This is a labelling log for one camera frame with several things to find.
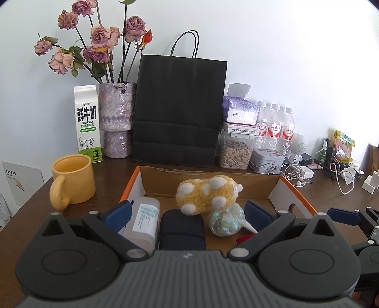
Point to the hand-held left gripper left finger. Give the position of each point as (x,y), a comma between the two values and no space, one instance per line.
(118,216)

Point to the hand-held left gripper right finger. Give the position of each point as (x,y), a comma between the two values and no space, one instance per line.
(259,214)

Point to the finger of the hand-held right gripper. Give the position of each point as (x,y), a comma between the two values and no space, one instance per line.
(370,245)
(343,216)

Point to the clear plastic case white label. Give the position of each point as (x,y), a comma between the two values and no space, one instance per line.
(143,222)

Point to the red rose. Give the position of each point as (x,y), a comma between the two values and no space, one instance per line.
(244,238)

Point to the iridescent film ball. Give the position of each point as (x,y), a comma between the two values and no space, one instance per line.
(226,220)

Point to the orange-edged cardboard box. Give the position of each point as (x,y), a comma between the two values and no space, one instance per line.
(165,185)

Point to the yellow spotted plush toy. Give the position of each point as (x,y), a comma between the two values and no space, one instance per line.
(204,192)

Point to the dark blue pouch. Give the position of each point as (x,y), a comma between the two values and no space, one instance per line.
(182,231)

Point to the person's right hand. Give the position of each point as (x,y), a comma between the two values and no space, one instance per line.
(362,300)

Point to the white earphones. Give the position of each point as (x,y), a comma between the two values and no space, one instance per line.
(293,173)

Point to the patterned tin box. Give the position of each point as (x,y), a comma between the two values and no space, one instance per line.
(266,161)

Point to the yellow mug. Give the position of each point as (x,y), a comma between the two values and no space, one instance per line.
(75,180)

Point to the white charger block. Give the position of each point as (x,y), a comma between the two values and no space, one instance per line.
(307,173)

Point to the clear jar of seeds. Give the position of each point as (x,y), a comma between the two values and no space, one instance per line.
(235,154)

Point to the green spray bottle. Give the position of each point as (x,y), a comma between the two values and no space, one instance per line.
(323,154)

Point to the brown wooden board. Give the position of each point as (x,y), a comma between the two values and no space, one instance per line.
(373,157)

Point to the black power adapter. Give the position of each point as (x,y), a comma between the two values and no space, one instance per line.
(306,160)

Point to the yellow snack packet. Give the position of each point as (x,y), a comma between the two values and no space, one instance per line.
(344,145)

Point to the white round robot speaker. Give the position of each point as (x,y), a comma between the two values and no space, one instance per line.
(299,145)

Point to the flat white box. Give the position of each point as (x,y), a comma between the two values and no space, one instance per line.
(241,130)

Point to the white green milk carton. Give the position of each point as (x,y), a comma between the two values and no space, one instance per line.
(87,124)

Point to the purple vase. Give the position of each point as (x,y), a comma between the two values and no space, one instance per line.
(117,115)

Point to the white paper card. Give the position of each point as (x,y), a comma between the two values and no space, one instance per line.
(20,180)

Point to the purple tissue pack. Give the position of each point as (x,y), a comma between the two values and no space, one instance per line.
(239,111)

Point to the black paper bag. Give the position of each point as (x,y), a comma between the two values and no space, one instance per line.
(177,112)

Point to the dried pink rose bouquet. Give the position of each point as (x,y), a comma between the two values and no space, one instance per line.
(100,38)

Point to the white wall charger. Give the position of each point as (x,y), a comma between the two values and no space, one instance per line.
(371,183)

